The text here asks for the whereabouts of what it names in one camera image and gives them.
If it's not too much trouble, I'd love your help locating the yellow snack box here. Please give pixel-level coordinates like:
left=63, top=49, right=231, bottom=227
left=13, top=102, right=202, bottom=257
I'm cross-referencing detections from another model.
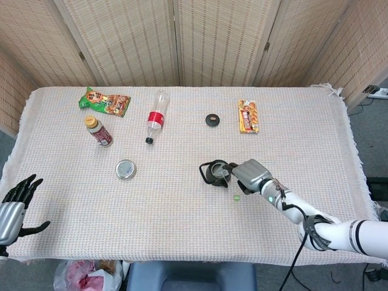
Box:
left=237, top=99, right=260, bottom=135

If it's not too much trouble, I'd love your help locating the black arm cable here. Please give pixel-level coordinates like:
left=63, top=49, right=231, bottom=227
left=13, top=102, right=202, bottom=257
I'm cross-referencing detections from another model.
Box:
left=278, top=232, right=307, bottom=291

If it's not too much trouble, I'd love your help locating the white woven tablecloth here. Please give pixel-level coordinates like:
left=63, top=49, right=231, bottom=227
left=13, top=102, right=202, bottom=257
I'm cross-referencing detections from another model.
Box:
left=0, top=83, right=380, bottom=267

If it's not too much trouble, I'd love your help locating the woven folding screen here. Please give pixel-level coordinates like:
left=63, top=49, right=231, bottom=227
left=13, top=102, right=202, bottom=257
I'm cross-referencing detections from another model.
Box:
left=0, top=0, right=388, bottom=140

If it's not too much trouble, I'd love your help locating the black teapot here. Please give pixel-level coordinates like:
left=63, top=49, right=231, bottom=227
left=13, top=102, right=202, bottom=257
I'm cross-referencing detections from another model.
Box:
left=199, top=159, right=233, bottom=189

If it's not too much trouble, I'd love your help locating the round metal tin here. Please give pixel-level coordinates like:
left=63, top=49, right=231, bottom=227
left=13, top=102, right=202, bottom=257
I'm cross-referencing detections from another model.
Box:
left=115, top=159, right=137, bottom=180

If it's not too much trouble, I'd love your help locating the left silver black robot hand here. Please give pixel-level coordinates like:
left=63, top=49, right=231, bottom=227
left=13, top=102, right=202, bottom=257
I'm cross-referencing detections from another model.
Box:
left=0, top=173, right=51, bottom=246

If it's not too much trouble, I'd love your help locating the white power strip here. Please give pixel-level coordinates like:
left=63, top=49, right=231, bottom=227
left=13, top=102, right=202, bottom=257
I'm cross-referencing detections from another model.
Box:
left=367, top=87, right=388, bottom=99

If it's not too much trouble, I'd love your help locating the clear plastic bag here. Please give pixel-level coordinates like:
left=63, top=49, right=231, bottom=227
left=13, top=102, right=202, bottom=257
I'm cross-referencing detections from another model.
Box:
left=53, top=259, right=124, bottom=291

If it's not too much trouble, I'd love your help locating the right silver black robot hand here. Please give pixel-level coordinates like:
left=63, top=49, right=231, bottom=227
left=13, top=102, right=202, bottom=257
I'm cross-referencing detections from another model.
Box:
left=229, top=158, right=273, bottom=195

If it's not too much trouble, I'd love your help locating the black box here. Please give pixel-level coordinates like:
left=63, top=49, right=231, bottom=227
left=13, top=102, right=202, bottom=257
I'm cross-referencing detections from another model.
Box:
left=366, top=177, right=388, bottom=201

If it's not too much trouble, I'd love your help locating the brown drink bottle yellow cap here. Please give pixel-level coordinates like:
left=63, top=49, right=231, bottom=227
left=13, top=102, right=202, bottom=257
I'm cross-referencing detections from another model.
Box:
left=84, top=116, right=113, bottom=147

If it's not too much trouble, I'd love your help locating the blue grey chair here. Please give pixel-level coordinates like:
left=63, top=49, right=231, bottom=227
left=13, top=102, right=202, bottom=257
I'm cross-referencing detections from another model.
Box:
left=125, top=261, right=258, bottom=291

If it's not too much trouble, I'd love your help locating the clear bottle red label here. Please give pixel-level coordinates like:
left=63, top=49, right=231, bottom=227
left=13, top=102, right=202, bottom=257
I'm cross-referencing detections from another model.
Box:
left=144, top=90, right=170, bottom=144

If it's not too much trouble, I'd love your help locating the green snack bag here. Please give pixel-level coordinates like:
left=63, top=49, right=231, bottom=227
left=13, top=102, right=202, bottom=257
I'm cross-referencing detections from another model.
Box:
left=78, top=87, right=132, bottom=118

